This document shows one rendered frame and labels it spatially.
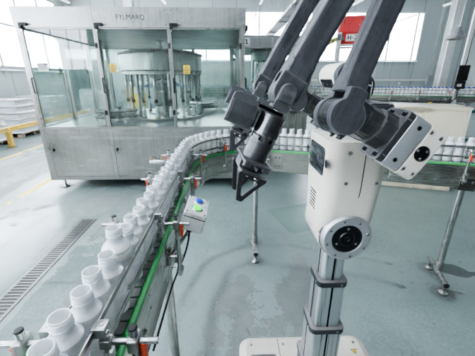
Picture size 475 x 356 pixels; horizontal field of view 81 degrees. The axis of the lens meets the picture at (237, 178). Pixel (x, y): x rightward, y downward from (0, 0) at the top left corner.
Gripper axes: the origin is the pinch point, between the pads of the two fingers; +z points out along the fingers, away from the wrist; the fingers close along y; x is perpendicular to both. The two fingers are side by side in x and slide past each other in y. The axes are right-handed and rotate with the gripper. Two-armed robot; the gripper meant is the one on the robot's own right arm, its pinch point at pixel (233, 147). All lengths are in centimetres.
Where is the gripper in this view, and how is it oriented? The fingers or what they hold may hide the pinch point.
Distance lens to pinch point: 109.6
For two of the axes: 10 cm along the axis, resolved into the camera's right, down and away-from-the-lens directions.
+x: 9.0, 4.3, 0.0
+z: -4.1, 8.6, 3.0
